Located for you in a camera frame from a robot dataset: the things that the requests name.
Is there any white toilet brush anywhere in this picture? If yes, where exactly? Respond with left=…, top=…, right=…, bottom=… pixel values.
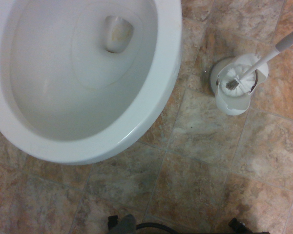
left=221, top=23, right=293, bottom=97

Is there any black floor cable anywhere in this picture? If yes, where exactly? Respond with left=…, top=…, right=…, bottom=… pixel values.
left=136, top=222, right=179, bottom=234

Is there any grey rounded object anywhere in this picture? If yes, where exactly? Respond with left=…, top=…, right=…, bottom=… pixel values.
left=119, top=214, right=138, bottom=234

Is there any white brush holder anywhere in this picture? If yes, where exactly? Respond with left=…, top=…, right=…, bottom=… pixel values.
left=209, top=54, right=269, bottom=116

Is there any black stand foot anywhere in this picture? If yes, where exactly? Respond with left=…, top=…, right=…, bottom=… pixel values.
left=228, top=217, right=251, bottom=234
left=106, top=215, right=120, bottom=230

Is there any white toilet bowl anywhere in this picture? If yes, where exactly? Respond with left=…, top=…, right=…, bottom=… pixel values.
left=0, top=0, right=183, bottom=166

